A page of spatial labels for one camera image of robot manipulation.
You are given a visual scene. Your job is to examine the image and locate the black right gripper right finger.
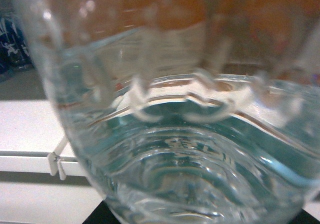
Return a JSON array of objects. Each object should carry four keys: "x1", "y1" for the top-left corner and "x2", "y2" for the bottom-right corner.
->
[{"x1": 289, "y1": 210, "x2": 320, "y2": 224}]

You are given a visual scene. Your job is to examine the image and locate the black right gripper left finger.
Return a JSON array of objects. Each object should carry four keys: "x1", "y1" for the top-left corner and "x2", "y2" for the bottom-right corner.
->
[{"x1": 82, "y1": 201, "x2": 120, "y2": 224}]

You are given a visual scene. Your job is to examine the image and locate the water bottle athletes label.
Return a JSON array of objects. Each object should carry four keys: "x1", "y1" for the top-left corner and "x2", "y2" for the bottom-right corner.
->
[{"x1": 8, "y1": 0, "x2": 320, "y2": 224}]

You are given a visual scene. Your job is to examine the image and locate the white shelf price clip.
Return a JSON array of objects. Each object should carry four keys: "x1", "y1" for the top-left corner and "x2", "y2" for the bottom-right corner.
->
[{"x1": 47, "y1": 136, "x2": 69, "y2": 181}]

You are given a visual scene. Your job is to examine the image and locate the white metal shelf board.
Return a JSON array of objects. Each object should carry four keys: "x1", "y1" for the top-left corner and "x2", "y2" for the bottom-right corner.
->
[{"x1": 0, "y1": 100, "x2": 86, "y2": 177}]

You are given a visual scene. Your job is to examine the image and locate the blue packaged goods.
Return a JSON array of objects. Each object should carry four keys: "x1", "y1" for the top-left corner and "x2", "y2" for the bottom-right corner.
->
[{"x1": 0, "y1": 12, "x2": 34, "y2": 72}]

